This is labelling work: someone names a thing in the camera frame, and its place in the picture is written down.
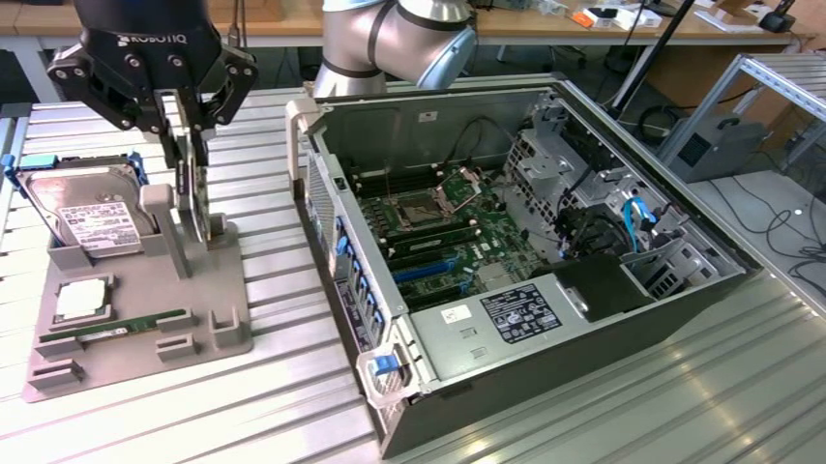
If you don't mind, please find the open black PC case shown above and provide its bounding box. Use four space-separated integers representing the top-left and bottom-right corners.
285 72 767 460

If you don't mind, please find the black tripod pole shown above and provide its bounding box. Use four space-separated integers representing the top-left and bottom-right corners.
609 0 698 110

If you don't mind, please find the silver hard disk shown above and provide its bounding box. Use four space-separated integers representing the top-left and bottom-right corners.
13 162 161 260

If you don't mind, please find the wooden desk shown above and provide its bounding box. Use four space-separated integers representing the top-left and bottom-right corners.
0 0 818 102

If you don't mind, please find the black coiled cable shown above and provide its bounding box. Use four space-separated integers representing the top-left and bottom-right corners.
637 103 686 141

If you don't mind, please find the aluminium profile frame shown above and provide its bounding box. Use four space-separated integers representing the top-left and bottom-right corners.
653 51 826 183

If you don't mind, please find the green RAM stick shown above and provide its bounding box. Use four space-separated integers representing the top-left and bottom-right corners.
37 308 185 344

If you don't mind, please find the grey equipment box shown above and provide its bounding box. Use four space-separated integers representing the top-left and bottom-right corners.
660 115 772 184

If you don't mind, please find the blue expansion slot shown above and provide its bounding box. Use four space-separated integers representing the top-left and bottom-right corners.
391 260 456 284

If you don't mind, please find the silver chipset heatsink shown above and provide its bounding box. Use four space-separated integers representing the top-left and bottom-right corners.
480 263 517 286

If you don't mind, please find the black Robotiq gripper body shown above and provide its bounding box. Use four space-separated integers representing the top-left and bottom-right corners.
68 0 225 96

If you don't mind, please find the blue plastic disk caddy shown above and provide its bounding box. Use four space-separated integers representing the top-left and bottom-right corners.
0 148 148 243

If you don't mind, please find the green motherboard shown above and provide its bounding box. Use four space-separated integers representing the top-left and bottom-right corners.
351 163 549 310

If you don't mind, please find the black RAM stick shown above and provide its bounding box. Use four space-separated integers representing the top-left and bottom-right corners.
385 231 483 257

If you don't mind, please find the graphics card with metal bracket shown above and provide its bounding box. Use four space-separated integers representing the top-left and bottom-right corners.
160 89 213 243

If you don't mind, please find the black desk device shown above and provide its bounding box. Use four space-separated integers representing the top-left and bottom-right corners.
758 0 800 34

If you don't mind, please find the silver disk bay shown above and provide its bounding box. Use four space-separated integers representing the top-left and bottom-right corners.
501 128 595 233

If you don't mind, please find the black plastic shroud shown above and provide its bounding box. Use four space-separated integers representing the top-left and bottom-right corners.
533 253 656 324

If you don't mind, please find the black floor cable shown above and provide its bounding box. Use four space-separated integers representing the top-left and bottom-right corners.
727 173 826 296

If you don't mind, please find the CPU socket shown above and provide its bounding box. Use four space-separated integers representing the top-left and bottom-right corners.
383 190 452 228

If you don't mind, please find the grey parts rack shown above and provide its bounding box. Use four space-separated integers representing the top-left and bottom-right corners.
20 182 255 405

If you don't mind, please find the silver CPU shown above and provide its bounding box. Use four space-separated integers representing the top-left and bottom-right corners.
52 278 108 320

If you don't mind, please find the metal socket cover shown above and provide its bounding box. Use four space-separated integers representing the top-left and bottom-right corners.
435 166 485 209

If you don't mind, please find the silver power supply unit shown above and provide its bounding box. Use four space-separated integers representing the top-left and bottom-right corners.
393 274 592 386

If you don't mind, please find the blue wire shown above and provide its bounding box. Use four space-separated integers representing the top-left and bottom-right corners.
621 195 656 255

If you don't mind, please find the black wire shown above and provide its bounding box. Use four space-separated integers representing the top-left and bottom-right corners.
444 118 511 168

